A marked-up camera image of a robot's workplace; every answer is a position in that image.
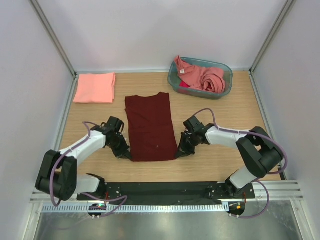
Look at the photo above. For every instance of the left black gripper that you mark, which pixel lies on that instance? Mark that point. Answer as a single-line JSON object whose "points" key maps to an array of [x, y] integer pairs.
{"points": [[124, 149]]}

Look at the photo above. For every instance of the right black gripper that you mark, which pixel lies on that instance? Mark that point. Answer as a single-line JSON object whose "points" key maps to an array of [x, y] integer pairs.
{"points": [[184, 150]]}

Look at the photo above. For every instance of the dark red t shirt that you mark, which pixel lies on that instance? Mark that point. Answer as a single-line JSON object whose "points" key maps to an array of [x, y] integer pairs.
{"points": [[150, 128]]}

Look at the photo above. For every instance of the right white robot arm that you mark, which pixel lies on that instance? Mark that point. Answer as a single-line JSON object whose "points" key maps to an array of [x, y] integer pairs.
{"points": [[259, 152]]}

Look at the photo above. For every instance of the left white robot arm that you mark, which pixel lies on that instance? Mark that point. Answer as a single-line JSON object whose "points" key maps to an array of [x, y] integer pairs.
{"points": [[58, 175]]}

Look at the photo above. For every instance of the bright red t shirt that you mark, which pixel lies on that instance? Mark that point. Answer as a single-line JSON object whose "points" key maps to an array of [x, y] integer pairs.
{"points": [[183, 84]]}

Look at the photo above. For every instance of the teal plastic basket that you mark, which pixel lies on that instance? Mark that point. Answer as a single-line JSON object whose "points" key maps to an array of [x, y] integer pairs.
{"points": [[174, 80]]}

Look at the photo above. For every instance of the folded salmon pink t shirt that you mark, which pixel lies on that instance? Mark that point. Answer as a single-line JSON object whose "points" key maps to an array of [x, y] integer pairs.
{"points": [[95, 88]]}

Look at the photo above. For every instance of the crumpled pink t shirt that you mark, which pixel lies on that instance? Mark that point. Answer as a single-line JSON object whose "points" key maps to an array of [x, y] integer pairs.
{"points": [[201, 78]]}

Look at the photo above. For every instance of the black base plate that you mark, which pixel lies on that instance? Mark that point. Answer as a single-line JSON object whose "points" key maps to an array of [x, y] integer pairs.
{"points": [[173, 193]]}

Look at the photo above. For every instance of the white slotted cable duct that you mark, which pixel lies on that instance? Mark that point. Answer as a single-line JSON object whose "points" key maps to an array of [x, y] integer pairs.
{"points": [[92, 207]]}

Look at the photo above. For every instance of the aluminium front rail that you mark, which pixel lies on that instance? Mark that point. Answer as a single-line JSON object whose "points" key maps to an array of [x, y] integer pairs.
{"points": [[279, 190]]}

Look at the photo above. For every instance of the left aluminium corner post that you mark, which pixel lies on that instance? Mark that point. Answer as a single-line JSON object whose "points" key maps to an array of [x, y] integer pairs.
{"points": [[52, 35]]}

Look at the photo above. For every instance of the aluminium corner post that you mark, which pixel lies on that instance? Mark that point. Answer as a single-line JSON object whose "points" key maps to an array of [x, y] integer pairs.
{"points": [[52, 35], [285, 10]]}

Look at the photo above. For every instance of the right aluminium corner post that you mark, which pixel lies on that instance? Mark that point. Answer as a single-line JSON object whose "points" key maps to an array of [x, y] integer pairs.
{"points": [[285, 10]]}

